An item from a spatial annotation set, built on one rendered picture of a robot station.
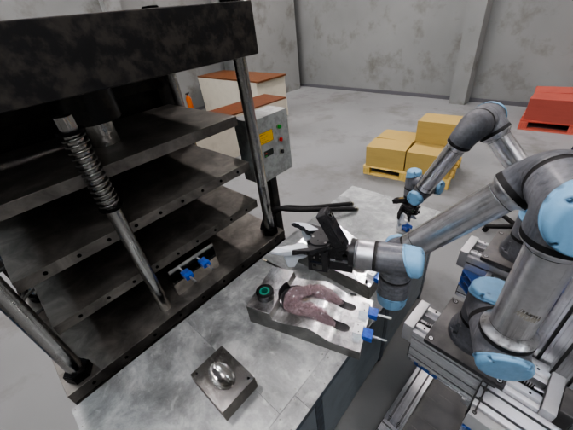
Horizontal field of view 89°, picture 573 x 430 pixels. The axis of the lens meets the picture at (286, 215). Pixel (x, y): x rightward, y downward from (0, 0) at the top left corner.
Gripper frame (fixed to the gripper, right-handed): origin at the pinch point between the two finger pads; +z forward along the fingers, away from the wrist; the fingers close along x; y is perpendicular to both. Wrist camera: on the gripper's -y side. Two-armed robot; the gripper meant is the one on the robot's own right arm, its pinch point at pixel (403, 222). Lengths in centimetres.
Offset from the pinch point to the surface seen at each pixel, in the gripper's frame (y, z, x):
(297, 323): 31, -4, -89
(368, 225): -13.3, 4.7, -14.6
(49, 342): 0, -19, -175
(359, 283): 26, -3, -53
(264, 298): 16, -10, -96
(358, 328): 45, -3, -68
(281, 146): -65, -40, -45
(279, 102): -401, 21, 105
